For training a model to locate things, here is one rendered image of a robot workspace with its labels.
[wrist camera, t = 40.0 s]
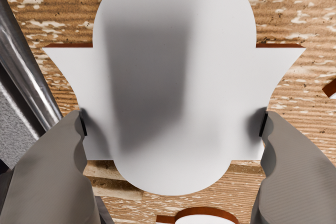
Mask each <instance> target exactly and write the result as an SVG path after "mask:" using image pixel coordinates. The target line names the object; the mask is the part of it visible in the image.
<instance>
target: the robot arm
mask: <svg viewBox="0 0 336 224"><path fill-rule="evenodd" d="M85 136H87V130H86V125H85V121H84V117H83V113H82V110H77V109H76V110H73V111H71V112H69V113H68V114H67V115H66V116H65V117H63V118H62V119H61V120H60V121H59V122H58V123H56V124H55V125H54V126H53V127H52V128H51V129H49V130H48V131H47V132H46V133H45V134H44V135H43V136H41V137H40V138H39V139H38V140H37V141H36V142H35V143H34V144H33V145H32V146H31V147H30V148H29V149H28V150H27V151H26V152H25V153H24V155H23V156H22V157H21V158H20V159H19V161H18V162H17V163H16V165H15V166H14V167H13V169H12V170H11V171H9V172H5V173H2V174H1V175H0V224H101V220H100V215H99V209H98V206H97V202H96V199H95V195H94V191H93V188H92V184H91V181H90V180H89V179H88V178H87V177H85V176H84V175H83V172H84V170H85V167H86V166H87V163H88V161H87V157H86V154H85V150H84V146H83V140H84V138H85ZM259 137H261V139H262V140H263V142H264V144H265V148H264V151H263V154H262V157H261V160H260V165H261V167H262V168H263V170H264V173H265V176H266V178H264V179H263V180H262V181H261V184H260V187H259V190H258V193H257V196H256V199H255V202H254V205H253V207H252V211H251V218H250V224H336V167H335V166H334V165H333V163H332V162H331V161H330V160H329V159H328V158H327V156H326V155H325V154H324V153H323V152H322V151H321V150H320V149H319V148H318V147H317V146H316V145H315V144H314V143H313V142H312V141H311V140H310V139H308V138H307V137H306V136H305V135H304V134H302V133H301V132H300V131H299V130H297V129H296V128H295V127H294V126H293V125H291V124H290V123H289V122H288V121H286V120H285V119H284V118H283V117H282V116H280V115H279V114H278V113H277V112H275V111H270V110H267V111H264V114H263V117H262V121H261V125H260V130H259Z"/></svg>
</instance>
